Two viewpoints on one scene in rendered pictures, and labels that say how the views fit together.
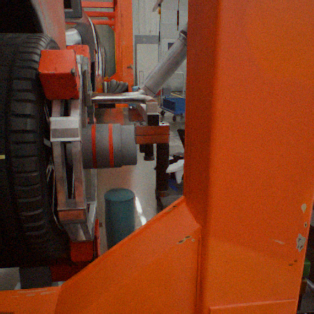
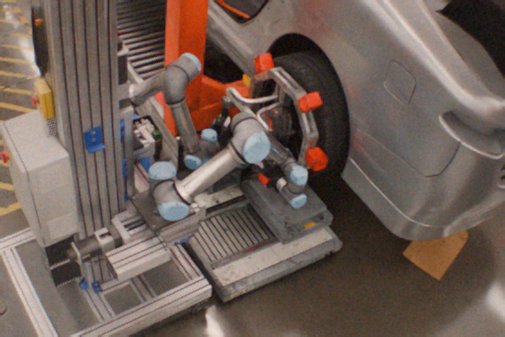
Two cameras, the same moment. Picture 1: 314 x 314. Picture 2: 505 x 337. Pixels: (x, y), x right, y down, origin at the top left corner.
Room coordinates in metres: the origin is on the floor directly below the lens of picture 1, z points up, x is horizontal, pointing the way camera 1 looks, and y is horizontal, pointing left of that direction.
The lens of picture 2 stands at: (2.94, -1.04, 2.79)
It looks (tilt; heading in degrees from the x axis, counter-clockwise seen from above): 44 degrees down; 150
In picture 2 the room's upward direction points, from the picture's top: 9 degrees clockwise
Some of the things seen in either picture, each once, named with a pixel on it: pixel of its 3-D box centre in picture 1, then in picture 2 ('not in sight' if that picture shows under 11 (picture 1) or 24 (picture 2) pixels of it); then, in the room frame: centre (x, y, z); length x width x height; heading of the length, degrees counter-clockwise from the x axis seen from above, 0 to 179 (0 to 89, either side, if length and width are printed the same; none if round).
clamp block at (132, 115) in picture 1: (140, 113); not in sight; (1.14, 0.06, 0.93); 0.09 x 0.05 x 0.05; 98
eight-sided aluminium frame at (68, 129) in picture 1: (80, 146); (280, 121); (0.94, 0.24, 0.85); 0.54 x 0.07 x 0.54; 8
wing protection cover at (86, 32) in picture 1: (82, 42); not in sight; (3.93, 0.88, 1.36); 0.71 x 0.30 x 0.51; 8
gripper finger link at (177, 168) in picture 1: (178, 173); not in sight; (0.82, -0.06, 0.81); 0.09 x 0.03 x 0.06; 151
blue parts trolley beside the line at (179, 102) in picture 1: (179, 95); not in sight; (6.84, -0.50, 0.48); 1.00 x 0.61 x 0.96; 15
